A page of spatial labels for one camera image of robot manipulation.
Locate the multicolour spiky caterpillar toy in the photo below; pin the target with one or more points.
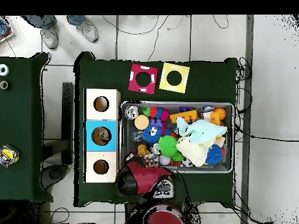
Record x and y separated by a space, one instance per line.
155 113

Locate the yellow tape measure in package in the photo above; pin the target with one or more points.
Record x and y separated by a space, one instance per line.
8 155

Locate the green fuzzy ball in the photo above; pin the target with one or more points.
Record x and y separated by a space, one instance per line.
168 145

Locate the mint green cloth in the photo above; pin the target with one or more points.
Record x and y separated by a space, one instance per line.
203 130

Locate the red card with round hole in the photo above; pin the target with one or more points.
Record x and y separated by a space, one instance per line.
134 70

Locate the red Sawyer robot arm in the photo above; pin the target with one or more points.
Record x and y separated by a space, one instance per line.
149 179

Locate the clear container with blue toy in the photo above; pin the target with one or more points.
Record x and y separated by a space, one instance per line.
3 30

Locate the blue toy building brick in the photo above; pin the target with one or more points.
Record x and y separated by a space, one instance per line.
156 121

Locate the orange toy building brick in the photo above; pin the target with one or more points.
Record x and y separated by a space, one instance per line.
184 116
216 117

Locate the grey tape roll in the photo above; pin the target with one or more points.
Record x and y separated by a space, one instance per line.
7 85

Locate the small soccer ball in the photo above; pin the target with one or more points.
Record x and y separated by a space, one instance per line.
187 162

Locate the orange basketball toy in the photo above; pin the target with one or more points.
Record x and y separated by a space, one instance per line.
222 111

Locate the silver drink can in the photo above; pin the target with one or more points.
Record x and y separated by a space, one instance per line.
132 112

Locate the brown monkey toy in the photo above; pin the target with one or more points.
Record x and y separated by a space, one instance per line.
142 150

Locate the wooden box with three holes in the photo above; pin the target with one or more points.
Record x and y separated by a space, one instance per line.
90 168

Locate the toy burger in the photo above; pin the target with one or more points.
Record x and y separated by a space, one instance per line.
141 122

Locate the white tape roll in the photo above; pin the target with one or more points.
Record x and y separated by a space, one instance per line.
7 70

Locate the person's foot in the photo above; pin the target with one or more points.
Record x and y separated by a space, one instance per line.
49 37
88 30

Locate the cream white cloth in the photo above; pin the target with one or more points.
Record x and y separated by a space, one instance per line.
193 151

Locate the yellow card with round hole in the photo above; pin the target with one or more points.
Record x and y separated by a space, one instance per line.
164 70

